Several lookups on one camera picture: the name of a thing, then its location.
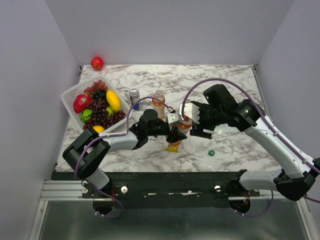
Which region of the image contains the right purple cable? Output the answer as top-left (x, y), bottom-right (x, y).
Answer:
top-left (181, 77), bottom-right (320, 217)

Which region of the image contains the yellow mango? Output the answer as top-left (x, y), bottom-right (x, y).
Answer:
top-left (106, 90), bottom-right (122, 112)

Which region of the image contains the yellow lemon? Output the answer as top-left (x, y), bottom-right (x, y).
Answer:
top-left (92, 125), bottom-right (105, 133)

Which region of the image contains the blue silver can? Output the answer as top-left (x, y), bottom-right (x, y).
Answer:
top-left (129, 88), bottom-right (141, 111)

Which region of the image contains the black grape bunch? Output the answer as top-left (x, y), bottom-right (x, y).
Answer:
top-left (92, 89), bottom-right (107, 99)

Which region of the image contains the red grape bunch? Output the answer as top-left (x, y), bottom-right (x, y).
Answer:
top-left (84, 79), bottom-right (109, 96)

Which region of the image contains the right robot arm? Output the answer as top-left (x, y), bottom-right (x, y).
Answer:
top-left (190, 84), bottom-right (320, 201)

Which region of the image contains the yellow candy bag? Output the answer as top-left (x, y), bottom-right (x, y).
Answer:
top-left (166, 144), bottom-right (180, 153)

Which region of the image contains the purple grape bunch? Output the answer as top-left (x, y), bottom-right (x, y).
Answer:
top-left (82, 98), bottom-right (126, 130)

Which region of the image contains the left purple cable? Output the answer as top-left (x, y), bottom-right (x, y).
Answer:
top-left (74, 96), bottom-right (176, 219)

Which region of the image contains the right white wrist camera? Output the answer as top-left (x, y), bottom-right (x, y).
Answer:
top-left (179, 103), bottom-right (200, 124)

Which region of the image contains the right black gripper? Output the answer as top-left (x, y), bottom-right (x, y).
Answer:
top-left (189, 101), bottom-right (226, 140)

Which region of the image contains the purple cable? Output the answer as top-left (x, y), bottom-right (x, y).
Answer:
top-left (74, 96), bottom-right (176, 219)
top-left (181, 77), bottom-right (320, 217)

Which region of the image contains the orange bottle rear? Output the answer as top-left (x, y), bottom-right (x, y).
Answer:
top-left (152, 89), bottom-right (166, 120)

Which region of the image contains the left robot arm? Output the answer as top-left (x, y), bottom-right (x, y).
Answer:
top-left (62, 109), bottom-right (187, 198)

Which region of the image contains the green bottle cap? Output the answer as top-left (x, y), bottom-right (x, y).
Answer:
top-left (208, 150), bottom-right (216, 157)

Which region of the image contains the red apple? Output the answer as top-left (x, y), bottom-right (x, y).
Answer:
top-left (90, 56), bottom-right (104, 71)

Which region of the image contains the green apple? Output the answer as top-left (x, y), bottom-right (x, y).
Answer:
top-left (105, 106), bottom-right (114, 118)

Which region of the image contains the red dragon fruit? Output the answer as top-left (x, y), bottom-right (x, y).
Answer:
top-left (73, 93), bottom-right (93, 114)

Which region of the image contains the green round fruit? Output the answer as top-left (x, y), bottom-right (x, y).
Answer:
top-left (80, 109), bottom-right (93, 123)

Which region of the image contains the orange bottle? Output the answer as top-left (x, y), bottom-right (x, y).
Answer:
top-left (177, 118), bottom-right (193, 136)
top-left (152, 89), bottom-right (166, 120)

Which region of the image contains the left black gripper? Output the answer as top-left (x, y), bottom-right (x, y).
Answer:
top-left (146, 123), bottom-right (188, 144)

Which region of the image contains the black base frame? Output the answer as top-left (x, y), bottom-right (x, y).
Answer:
top-left (51, 171), bottom-right (261, 209)

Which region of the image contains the orange bottle front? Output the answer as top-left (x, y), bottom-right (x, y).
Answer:
top-left (177, 118), bottom-right (193, 136)

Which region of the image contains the white plastic fruit basket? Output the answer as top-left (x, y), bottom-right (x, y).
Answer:
top-left (60, 74), bottom-right (130, 133)

